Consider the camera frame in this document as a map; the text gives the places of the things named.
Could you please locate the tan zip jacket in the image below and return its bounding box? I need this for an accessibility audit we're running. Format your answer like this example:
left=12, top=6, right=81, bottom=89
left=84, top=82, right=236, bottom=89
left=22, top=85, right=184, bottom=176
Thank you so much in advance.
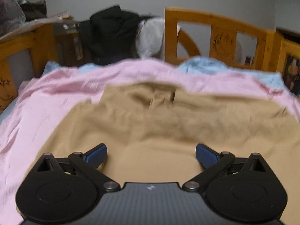
left=32, top=82, right=300, bottom=188

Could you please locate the clear plastic bag of clothes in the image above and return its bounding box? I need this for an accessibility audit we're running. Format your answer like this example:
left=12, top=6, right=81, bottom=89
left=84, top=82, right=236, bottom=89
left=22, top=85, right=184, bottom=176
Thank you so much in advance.
left=0, top=0, right=26, bottom=36

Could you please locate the pink floral bed cover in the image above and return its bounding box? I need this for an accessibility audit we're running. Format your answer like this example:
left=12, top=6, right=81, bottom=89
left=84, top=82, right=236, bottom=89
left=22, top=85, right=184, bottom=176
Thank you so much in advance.
left=1, top=59, right=299, bottom=224

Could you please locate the light blue bed sheet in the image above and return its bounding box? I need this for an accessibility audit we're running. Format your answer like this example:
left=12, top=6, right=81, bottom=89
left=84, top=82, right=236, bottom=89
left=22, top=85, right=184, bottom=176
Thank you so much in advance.
left=1, top=56, right=289, bottom=123

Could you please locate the wooden bed frame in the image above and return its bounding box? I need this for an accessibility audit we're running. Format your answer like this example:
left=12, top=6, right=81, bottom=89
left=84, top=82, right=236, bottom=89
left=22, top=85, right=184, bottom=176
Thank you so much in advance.
left=1, top=8, right=299, bottom=111

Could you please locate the black garment on rail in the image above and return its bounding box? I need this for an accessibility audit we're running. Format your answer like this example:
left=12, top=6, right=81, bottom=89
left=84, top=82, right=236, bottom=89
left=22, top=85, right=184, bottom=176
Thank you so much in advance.
left=78, top=5, right=157, bottom=66

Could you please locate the white grey garment on rail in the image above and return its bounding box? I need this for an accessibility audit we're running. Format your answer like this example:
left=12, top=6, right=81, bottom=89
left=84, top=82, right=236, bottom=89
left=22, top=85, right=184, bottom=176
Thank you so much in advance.
left=135, top=16, right=181, bottom=60

